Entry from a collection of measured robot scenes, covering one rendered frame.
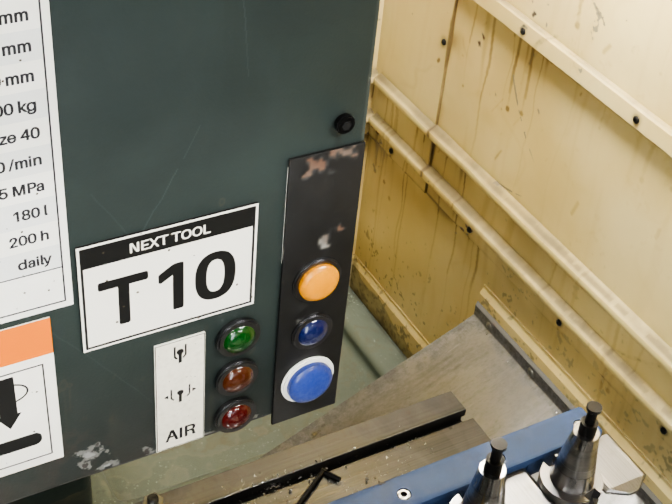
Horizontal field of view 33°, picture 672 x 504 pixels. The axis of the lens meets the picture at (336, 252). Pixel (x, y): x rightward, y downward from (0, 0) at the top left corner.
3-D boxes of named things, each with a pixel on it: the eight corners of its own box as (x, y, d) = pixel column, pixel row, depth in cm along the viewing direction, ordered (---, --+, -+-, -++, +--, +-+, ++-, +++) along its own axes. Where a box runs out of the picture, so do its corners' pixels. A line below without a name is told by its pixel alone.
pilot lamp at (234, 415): (253, 426, 70) (255, 401, 69) (220, 437, 69) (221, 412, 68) (249, 419, 70) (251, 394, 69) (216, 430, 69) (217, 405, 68)
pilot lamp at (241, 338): (258, 350, 66) (259, 322, 65) (222, 361, 65) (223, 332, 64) (253, 343, 66) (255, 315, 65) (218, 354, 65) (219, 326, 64)
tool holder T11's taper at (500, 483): (490, 491, 112) (502, 445, 108) (512, 526, 109) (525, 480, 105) (449, 503, 111) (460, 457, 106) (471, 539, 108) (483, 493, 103)
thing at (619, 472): (652, 486, 117) (654, 481, 116) (612, 504, 115) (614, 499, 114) (609, 438, 121) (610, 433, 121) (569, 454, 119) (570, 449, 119)
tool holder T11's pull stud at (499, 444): (496, 459, 107) (503, 434, 104) (505, 473, 105) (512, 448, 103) (480, 464, 106) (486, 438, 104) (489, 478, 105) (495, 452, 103)
